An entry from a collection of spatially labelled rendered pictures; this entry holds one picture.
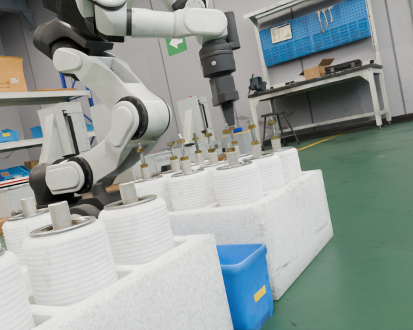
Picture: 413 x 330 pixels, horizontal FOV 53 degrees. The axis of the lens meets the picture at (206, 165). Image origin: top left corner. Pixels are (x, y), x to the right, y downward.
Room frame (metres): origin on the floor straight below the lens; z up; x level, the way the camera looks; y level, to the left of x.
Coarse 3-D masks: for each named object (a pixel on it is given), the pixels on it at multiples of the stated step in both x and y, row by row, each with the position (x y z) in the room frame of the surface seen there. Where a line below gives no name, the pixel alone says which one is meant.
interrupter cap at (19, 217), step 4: (44, 208) 0.75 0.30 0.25; (48, 208) 0.74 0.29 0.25; (40, 212) 0.69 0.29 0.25; (44, 212) 0.69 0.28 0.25; (48, 212) 0.70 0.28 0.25; (12, 216) 0.72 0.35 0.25; (16, 216) 0.71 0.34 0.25; (20, 216) 0.72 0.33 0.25; (24, 216) 0.68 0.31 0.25; (28, 216) 0.68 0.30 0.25; (32, 216) 0.68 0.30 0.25; (8, 220) 0.69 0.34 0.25; (12, 220) 0.68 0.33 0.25; (16, 220) 0.68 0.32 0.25
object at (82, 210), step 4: (84, 204) 1.24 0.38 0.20; (88, 204) 1.24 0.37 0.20; (72, 208) 1.22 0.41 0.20; (76, 208) 1.21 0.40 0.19; (80, 208) 1.20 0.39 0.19; (84, 208) 1.20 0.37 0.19; (88, 208) 1.21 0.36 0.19; (92, 208) 1.21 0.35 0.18; (96, 208) 1.22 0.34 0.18; (72, 212) 1.22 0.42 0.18; (76, 212) 1.21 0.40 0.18; (80, 212) 1.20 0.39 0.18; (84, 212) 1.19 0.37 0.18; (88, 212) 1.19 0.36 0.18; (92, 212) 1.20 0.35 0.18; (96, 212) 1.20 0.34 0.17; (72, 216) 1.22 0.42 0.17; (76, 216) 1.21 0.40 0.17; (80, 216) 1.20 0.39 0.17; (96, 216) 1.19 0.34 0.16
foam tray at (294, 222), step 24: (264, 192) 0.88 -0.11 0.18; (288, 192) 0.86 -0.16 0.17; (312, 192) 0.98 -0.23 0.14; (168, 216) 0.86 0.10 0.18; (192, 216) 0.82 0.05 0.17; (216, 216) 0.79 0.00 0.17; (240, 216) 0.76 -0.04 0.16; (264, 216) 0.75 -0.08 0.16; (288, 216) 0.84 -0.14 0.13; (312, 216) 0.96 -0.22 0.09; (216, 240) 0.80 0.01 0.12; (240, 240) 0.77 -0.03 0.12; (264, 240) 0.74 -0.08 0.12; (288, 240) 0.82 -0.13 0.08; (312, 240) 0.93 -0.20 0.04; (288, 264) 0.81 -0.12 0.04
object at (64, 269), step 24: (24, 240) 0.47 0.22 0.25; (48, 240) 0.44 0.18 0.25; (72, 240) 0.44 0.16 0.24; (96, 240) 0.46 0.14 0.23; (48, 264) 0.44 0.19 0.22; (72, 264) 0.44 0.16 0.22; (96, 264) 0.46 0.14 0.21; (48, 288) 0.44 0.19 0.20; (72, 288) 0.44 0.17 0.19; (96, 288) 0.45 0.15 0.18
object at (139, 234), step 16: (128, 208) 0.54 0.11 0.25; (144, 208) 0.54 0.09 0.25; (160, 208) 0.56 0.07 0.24; (112, 224) 0.54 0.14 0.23; (128, 224) 0.54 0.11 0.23; (144, 224) 0.54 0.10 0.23; (160, 224) 0.56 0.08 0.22; (112, 240) 0.54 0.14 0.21; (128, 240) 0.54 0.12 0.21; (144, 240) 0.54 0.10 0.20; (160, 240) 0.55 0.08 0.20; (128, 256) 0.54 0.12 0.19; (144, 256) 0.54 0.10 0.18; (160, 256) 0.55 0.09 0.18
